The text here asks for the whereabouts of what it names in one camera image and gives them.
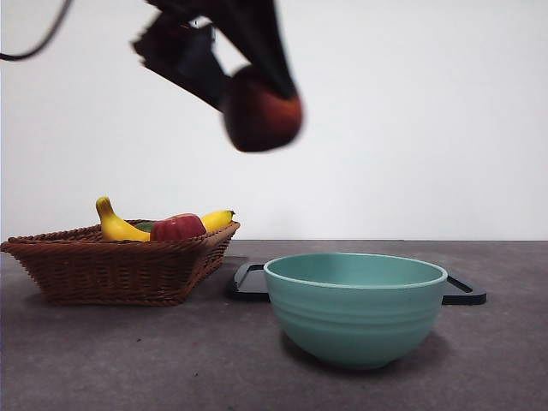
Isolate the teal ceramic bowl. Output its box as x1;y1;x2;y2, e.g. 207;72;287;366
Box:
262;252;448;370

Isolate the dark purple plum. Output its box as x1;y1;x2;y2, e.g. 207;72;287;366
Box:
222;63;305;153

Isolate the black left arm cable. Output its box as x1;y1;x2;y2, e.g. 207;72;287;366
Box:
0;0;72;61

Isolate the brown wicker basket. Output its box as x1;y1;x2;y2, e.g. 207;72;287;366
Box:
0;220;241;307

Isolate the red apple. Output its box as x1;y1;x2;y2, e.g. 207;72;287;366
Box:
149;212;207;242

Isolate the yellow banana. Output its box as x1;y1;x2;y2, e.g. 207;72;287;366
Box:
95;196;235;243

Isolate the black rectangular tray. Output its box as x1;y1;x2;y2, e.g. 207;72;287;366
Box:
225;263;487;306

